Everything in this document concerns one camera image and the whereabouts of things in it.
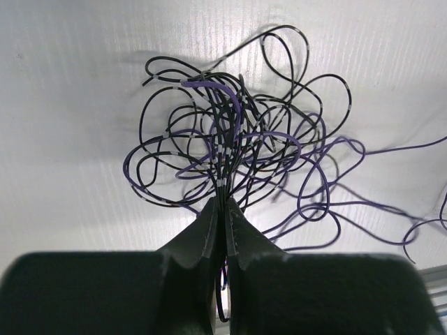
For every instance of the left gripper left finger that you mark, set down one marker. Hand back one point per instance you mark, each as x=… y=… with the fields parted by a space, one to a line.
x=194 y=248

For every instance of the aluminium mounting rail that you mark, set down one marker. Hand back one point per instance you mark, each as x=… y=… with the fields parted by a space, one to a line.
x=435 y=282

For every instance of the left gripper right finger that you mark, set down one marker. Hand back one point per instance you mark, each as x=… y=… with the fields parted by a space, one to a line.
x=243 y=241

